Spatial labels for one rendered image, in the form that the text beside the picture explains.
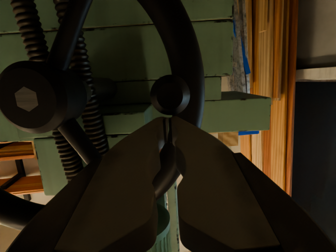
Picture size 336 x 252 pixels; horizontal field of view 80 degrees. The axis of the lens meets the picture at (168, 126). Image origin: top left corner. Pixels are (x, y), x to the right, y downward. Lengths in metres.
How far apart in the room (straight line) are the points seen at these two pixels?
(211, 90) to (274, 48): 1.48
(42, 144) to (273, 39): 1.71
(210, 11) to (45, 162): 0.34
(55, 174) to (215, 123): 0.27
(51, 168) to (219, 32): 0.33
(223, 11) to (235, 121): 0.18
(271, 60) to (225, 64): 1.45
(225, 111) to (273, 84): 1.46
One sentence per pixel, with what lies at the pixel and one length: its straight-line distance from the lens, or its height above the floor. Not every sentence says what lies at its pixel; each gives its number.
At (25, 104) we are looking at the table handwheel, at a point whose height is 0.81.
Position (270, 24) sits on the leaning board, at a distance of 1.83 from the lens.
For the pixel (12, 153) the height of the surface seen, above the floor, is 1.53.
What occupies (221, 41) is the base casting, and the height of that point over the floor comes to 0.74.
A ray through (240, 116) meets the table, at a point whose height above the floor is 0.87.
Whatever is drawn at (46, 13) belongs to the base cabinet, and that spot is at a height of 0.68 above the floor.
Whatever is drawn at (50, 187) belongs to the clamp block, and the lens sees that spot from 0.35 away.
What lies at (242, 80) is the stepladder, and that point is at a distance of 1.24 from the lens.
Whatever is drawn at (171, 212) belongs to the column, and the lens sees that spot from 0.87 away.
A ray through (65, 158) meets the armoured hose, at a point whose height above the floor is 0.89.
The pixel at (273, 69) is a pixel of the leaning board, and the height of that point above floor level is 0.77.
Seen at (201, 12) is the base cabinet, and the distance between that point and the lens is 0.38.
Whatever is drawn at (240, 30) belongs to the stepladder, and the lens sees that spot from 1.30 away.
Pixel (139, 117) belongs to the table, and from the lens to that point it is 0.27.
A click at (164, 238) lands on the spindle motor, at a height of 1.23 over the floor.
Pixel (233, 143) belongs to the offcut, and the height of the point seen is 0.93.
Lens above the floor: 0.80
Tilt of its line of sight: 13 degrees up
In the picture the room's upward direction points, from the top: 177 degrees clockwise
